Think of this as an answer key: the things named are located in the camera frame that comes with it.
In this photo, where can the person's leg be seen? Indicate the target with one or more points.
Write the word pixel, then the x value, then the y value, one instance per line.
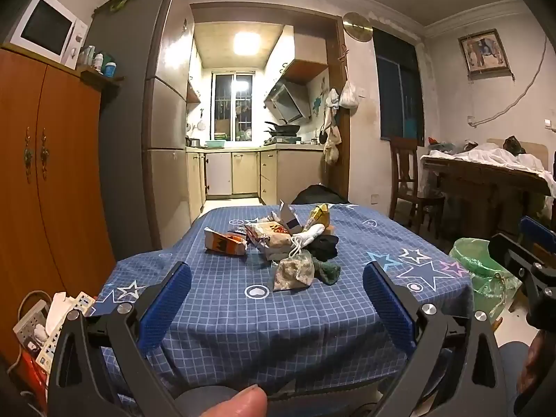
pixel 510 378

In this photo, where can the green item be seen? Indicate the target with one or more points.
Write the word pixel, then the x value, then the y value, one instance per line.
pixel 115 3

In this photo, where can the white sock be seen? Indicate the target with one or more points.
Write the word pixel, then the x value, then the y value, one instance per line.
pixel 310 233

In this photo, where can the dark green bag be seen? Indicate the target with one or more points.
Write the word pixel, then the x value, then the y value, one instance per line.
pixel 514 144

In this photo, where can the brown bread bag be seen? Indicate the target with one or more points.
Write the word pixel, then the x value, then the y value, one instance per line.
pixel 269 234

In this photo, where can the orange carton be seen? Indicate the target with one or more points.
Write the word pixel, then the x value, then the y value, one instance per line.
pixel 223 243

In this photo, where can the black sock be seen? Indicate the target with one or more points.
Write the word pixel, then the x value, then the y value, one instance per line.
pixel 325 247

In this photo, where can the gold cardboard box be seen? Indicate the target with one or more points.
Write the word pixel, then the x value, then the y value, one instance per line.
pixel 319 216

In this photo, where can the white microwave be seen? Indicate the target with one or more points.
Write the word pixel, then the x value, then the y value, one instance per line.
pixel 47 26

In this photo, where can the metal kettle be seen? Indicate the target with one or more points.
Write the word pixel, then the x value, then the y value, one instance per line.
pixel 192 142

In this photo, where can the dark wooden dining table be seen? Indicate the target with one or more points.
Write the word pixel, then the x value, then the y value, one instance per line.
pixel 478 182

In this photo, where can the gold wall clock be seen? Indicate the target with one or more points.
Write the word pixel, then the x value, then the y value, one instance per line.
pixel 357 26

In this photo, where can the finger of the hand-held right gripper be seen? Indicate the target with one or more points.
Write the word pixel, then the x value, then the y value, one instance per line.
pixel 514 256
pixel 538 231

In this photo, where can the person's right hand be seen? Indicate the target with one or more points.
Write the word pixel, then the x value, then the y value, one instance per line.
pixel 536 365

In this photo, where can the steel range hood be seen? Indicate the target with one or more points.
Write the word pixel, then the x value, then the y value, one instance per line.
pixel 286 102

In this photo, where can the white plastic bag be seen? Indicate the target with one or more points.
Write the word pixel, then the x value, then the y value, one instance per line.
pixel 349 97

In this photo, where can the red box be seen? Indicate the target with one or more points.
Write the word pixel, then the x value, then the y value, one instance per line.
pixel 32 373

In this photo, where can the dark wooden chair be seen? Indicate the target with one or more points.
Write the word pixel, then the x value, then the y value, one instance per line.
pixel 406 169

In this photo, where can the person's left hand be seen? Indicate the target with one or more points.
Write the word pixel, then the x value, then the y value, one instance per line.
pixel 239 404

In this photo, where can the gas stove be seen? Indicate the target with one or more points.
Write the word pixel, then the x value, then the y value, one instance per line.
pixel 284 140

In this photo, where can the white wall switch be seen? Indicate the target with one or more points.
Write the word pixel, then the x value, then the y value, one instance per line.
pixel 549 124

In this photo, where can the large black bag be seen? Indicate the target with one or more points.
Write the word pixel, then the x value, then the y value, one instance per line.
pixel 319 195

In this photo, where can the white power strip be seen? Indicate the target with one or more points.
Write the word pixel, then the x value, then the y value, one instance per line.
pixel 56 339
pixel 28 325

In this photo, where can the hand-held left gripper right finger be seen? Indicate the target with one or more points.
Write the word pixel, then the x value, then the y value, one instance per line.
pixel 388 308

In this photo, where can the beige kitchen base cabinets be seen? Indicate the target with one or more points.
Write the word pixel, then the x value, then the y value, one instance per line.
pixel 243 173

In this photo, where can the blue star checked tablecloth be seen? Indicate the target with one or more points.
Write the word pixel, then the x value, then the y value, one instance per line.
pixel 260 325

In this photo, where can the dark window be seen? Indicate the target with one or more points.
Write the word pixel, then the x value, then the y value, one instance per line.
pixel 397 87

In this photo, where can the orange wooden cabinet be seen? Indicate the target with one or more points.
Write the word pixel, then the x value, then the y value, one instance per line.
pixel 65 160

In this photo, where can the framed elephant picture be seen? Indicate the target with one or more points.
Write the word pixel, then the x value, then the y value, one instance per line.
pixel 483 52

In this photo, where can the black wok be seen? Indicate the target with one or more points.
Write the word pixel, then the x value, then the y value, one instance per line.
pixel 284 129

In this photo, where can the green sock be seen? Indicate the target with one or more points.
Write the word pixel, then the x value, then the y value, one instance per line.
pixel 329 271

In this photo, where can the green basin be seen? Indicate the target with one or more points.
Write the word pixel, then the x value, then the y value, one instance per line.
pixel 215 144

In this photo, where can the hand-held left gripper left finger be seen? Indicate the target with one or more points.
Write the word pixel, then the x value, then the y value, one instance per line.
pixel 167 304

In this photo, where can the white hanging cloth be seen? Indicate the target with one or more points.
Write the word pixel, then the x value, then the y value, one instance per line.
pixel 332 99

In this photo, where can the kitchen window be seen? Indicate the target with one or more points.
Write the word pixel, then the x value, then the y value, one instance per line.
pixel 232 104

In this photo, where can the green-lined trash bin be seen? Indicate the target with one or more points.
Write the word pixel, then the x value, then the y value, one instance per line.
pixel 478 269

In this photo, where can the beige wall cabinet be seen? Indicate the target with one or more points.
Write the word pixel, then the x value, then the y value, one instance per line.
pixel 194 74
pixel 299 56

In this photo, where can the ceiling light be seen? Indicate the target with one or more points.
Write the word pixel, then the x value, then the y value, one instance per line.
pixel 246 43

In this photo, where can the dark snack wrapper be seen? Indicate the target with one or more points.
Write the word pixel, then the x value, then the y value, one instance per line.
pixel 236 232

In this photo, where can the white tissue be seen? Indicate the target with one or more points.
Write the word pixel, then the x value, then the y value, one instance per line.
pixel 61 308

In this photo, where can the beige board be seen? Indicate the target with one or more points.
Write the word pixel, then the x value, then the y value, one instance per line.
pixel 536 150

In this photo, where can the grey refrigerator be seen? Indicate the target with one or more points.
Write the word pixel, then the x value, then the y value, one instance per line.
pixel 165 108

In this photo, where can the beige cloth bag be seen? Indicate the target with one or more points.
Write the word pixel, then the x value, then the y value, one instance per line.
pixel 332 145

